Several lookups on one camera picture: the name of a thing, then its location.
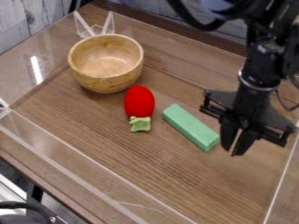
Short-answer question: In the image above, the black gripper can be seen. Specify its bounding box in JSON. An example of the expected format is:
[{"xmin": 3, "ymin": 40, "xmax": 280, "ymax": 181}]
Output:
[{"xmin": 200, "ymin": 74, "xmax": 295, "ymax": 156}]

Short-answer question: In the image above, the red plush fruit green stem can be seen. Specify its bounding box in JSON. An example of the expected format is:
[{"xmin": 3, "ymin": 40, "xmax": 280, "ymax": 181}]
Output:
[{"xmin": 124, "ymin": 85, "xmax": 155, "ymax": 132}]

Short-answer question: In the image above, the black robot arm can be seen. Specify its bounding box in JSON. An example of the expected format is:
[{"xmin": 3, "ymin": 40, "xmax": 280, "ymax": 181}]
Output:
[{"xmin": 166, "ymin": 0, "xmax": 299, "ymax": 156}]

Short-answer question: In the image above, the green rectangular block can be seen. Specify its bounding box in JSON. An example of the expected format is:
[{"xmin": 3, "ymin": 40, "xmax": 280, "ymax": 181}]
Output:
[{"xmin": 163, "ymin": 104, "xmax": 220, "ymax": 151}]

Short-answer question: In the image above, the wooden bowl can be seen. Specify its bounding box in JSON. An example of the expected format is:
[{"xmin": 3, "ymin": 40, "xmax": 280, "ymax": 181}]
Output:
[{"xmin": 68, "ymin": 34, "xmax": 146, "ymax": 94}]

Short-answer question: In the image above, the clear acrylic tray enclosure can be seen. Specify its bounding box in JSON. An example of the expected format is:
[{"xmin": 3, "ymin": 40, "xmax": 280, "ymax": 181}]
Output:
[{"xmin": 0, "ymin": 17, "xmax": 292, "ymax": 224}]

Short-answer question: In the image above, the black table leg bracket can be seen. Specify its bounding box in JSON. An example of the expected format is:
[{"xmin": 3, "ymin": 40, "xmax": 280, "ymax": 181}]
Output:
[{"xmin": 24, "ymin": 182, "xmax": 80, "ymax": 224}]

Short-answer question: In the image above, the black cable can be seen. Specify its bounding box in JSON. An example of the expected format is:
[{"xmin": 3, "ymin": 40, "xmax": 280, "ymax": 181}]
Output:
[{"xmin": 0, "ymin": 200, "xmax": 57, "ymax": 224}]

